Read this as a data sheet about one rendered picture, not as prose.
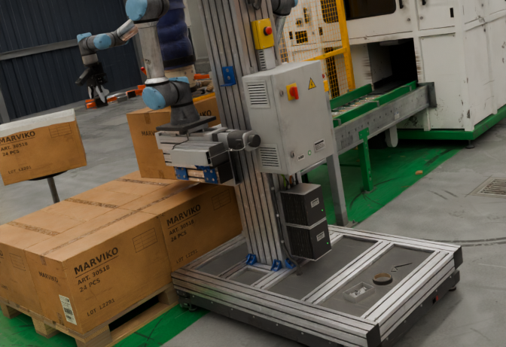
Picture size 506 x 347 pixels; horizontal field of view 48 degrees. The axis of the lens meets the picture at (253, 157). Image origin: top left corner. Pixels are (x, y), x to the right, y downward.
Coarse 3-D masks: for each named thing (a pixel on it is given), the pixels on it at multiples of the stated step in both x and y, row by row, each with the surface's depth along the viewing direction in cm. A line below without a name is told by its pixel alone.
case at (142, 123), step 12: (144, 108) 346; (168, 108) 324; (204, 108) 332; (216, 108) 339; (132, 120) 337; (144, 120) 329; (156, 120) 322; (168, 120) 315; (216, 120) 339; (132, 132) 340; (144, 132) 332; (144, 144) 336; (156, 144) 328; (144, 156) 339; (156, 156) 332; (144, 168) 343; (156, 168) 335; (168, 168) 328
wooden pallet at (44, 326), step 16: (160, 288) 316; (0, 304) 350; (16, 304) 332; (160, 304) 324; (176, 304) 324; (32, 320) 321; (48, 320) 305; (112, 320) 293; (144, 320) 310; (48, 336) 314; (80, 336) 284; (96, 336) 287; (112, 336) 299
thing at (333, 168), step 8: (328, 96) 368; (328, 104) 368; (328, 112) 368; (336, 144) 376; (336, 152) 376; (328, 160) 377; (336, 160) 376; (328, 168) 379; (336, 168) 377; (336, 176) 377; (336, 184) 379; (336, 192) 381; (336, 200) 383; (344, 200) 385; (336, 208) 385; (344, 208) 386; (336, 216) 388; (344, 216) 386; (344, 224) 386
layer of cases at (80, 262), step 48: (96, 192) 383; (144, 192) 361; (192, 192) 341; (0, 240) 321; (48, 240) 305; (96, 240) 291; (144, 240) 306; (192, 240) 331; (0, 288) 342; (48, 288) 292; (96, 288) 286; (144, 288) 308
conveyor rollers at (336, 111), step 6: (366, 96) 536; (372, 96) 531; (378, 96) 527; (348, 102) 520; (354, 102) 515; (360, 102) 511; (336, 108) 507; (342, 108) 503; (348, 108) 498; (336, 114) 478
